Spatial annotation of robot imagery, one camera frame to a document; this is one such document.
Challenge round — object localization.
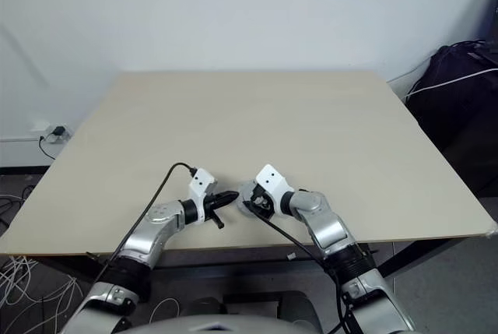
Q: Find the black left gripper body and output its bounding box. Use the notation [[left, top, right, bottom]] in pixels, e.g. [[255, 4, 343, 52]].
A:
[[202, 192, 226, 230]]

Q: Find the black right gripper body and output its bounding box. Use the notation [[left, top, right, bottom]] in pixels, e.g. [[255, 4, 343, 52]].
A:
[[250, 189, 275, 219]]

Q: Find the silver spoked rotor disc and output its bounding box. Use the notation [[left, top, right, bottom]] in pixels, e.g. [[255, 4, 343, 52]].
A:
[[237, 180, 258, 206]]

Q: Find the grey robot torso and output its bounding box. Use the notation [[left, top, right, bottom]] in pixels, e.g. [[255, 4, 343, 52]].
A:
[[128, 302, 343, 334]]

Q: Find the black bag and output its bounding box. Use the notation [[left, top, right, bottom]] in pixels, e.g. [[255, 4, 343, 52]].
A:
[[404, 41, 498, 199]]

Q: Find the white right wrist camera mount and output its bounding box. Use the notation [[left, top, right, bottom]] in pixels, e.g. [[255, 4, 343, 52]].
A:
[[254, 163, 292, 217]]

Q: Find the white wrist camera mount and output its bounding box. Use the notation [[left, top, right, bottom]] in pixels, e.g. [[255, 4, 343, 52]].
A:
[[188, 167, 217, 225], [254, 163, 292, 217]]

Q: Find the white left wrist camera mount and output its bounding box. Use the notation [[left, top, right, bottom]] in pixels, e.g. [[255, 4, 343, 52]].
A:
[[188, 167, 217, 225]]

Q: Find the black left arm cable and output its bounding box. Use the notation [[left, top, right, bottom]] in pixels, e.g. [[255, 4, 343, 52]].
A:
[[95, 162, 198, 284]]

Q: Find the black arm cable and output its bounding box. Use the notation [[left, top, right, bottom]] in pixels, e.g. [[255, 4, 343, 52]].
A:
[[254, 209, 353, 334], [95, 162, 198, 284]]

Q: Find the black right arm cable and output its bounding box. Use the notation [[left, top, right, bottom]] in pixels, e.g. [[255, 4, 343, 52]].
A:
[[254, 209, 353, 334]]

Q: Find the black table frame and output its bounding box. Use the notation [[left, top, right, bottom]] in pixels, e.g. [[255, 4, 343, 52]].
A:
[[34, 232, 498, 304]]

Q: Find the black power cord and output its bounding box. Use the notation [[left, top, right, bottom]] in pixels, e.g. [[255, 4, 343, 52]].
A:
[[37, 135, 55, 160]]

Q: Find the white wall power outlet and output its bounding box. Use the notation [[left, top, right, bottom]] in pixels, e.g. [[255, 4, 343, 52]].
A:
[[30, 119, 73, 144]]

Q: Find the white floor cable bundle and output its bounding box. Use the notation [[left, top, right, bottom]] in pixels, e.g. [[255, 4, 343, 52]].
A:
[[0, 254, 82, 334]]

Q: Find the white cable on bag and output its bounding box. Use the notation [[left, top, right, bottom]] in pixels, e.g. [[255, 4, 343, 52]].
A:
[[404, 65, 498, 98]]

